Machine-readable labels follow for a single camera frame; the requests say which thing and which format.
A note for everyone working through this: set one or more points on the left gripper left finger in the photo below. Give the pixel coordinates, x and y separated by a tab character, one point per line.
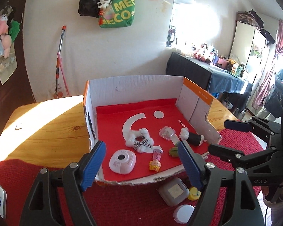
42	206

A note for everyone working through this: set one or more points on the white wardrobe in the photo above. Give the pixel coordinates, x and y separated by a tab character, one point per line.
250	47

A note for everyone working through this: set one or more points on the red felt mat with smiley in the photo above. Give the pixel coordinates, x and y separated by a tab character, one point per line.
115	122

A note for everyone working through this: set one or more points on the white plush keychain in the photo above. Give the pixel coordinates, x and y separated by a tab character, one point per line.
103	4

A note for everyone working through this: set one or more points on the pink My Melody case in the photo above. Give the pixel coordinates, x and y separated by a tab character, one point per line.
122	162

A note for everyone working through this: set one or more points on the wall mirror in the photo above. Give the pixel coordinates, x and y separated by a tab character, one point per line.
179	32

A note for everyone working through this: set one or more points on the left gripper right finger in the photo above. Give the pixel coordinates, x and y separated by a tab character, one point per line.
241	206

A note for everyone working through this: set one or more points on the white round jar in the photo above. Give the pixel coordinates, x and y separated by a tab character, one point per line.
183	213

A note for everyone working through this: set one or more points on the pink curtain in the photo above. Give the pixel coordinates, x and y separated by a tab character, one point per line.
266	85

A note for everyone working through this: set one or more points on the pink plush toys hanging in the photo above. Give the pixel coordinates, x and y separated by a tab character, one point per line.
8	34

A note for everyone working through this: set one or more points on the black draped side table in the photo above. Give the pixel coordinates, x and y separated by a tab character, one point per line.
211	78

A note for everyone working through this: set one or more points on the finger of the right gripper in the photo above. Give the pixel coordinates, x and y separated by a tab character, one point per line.
261	128
264	168

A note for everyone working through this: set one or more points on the white fluffy plush with bow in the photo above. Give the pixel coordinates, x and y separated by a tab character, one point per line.
140	141

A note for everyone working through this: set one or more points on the green yarn ball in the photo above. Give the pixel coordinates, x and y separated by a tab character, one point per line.
173	152

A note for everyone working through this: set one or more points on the white blue ring device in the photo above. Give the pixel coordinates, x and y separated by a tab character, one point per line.
3	200

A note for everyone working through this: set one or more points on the pink yellow doll toy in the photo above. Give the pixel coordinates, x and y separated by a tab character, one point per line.
155	163

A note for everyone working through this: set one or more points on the clear plastic small case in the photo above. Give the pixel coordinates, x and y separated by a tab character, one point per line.
166	133

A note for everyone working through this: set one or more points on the green tote bag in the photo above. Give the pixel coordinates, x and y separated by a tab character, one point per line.
120	13

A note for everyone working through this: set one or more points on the white orange cardboard box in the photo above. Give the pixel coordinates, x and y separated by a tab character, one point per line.
191	100

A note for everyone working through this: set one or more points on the grey square case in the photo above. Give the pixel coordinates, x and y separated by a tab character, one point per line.
174	192

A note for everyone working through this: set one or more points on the yellow round cap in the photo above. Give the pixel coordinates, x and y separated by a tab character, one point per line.
194	194

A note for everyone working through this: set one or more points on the black white furry roll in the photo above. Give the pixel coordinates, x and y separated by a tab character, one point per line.
191	138

